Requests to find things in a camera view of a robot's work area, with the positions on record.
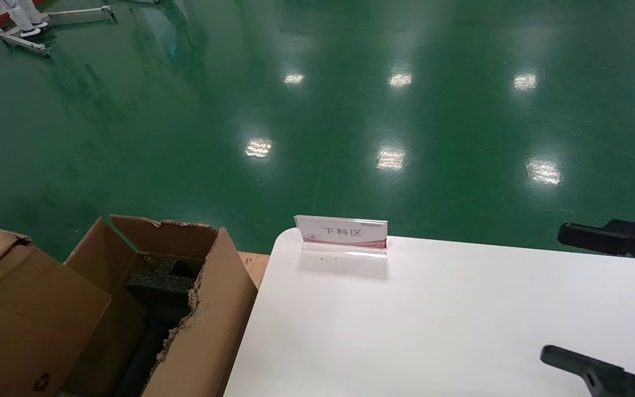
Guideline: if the grey metal robot stand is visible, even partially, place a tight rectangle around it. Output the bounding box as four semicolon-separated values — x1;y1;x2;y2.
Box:
0;6;118;57

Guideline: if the long black foam padding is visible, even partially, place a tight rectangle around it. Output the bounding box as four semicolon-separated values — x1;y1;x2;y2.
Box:
114;305;190;397

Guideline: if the black foam block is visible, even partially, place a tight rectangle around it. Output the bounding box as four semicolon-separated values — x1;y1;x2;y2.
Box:
125;257;197;309

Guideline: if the wooden pallet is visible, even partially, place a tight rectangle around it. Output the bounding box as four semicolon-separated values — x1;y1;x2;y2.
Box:
237;251;271;291

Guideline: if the acrylic table sign red white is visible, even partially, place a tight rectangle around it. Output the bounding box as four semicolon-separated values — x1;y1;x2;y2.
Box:
294;214;389;259

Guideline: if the white humanoid robot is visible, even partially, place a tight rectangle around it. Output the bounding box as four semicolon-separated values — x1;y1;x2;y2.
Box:
3;0;51;39

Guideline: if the large torn cardboard box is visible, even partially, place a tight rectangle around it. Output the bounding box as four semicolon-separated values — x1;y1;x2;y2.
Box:
63;214;258;397

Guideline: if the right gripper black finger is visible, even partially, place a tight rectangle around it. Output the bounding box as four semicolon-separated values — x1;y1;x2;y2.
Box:
540;345;635;397
558;218;635;285

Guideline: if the small cardboard box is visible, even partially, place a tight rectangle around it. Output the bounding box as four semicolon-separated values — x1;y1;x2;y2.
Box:
0;225;113;397

